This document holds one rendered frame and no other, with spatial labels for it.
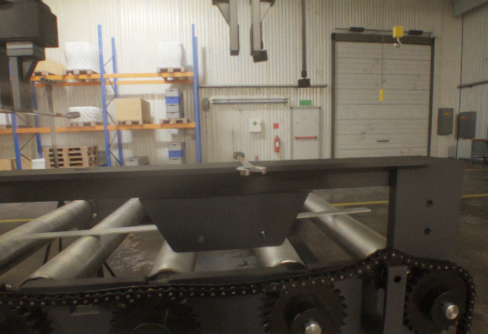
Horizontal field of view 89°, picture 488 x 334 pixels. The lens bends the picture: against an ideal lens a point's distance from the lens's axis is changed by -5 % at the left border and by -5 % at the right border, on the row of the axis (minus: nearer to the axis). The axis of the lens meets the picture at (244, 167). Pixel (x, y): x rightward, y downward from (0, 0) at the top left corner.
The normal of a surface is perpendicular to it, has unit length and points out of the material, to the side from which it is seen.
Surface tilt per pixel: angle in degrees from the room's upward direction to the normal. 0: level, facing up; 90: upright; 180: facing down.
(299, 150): 90
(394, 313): 90
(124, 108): 90
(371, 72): 90
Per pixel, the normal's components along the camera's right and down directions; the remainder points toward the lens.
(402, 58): 0.11, 0.12
